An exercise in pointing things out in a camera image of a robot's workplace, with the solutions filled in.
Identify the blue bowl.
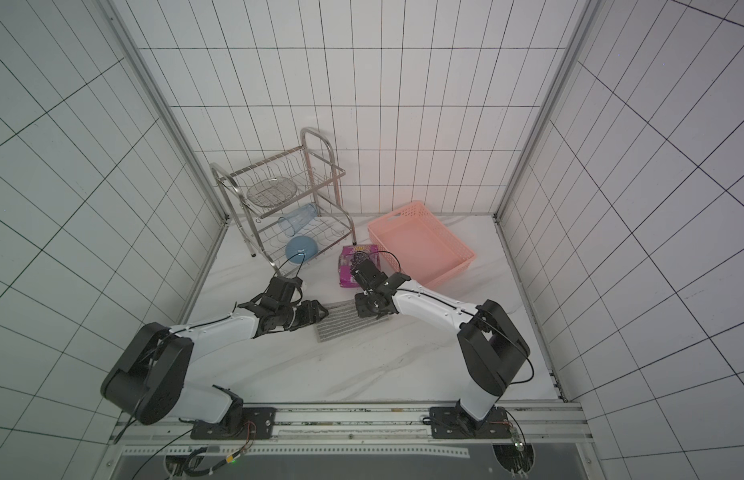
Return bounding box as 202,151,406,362
286,236,319,265

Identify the clear blue plastic cup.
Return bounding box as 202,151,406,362
278,203,319,237

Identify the aluminium mounting rail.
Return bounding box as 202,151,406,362
109,401,594,447

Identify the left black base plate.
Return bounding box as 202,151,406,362
191,406,277,441

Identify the round metal strainer plate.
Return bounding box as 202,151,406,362
247,176,298,210

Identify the purple snack packet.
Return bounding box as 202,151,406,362
338,244,380,288

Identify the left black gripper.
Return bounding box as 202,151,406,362
278,300,328,332

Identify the metal two-tier dish rack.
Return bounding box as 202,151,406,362
210,127,358,274

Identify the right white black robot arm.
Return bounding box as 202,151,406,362
353,268,531,436

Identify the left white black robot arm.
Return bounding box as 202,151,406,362
101,296,329,425

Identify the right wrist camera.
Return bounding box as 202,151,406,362
352,257,388,291

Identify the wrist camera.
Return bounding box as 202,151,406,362
261,276,303,310
352,257,388,291

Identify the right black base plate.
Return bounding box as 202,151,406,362
422,406,511,440

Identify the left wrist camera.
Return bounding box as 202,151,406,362
261,276,303,310

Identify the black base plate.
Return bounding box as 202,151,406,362
422,406,511,440
191,406,277,441

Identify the grey striped square dishcloth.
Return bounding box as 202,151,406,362
315,300,389,343

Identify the pink plastic basket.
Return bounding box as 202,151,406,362
368,201,477,290

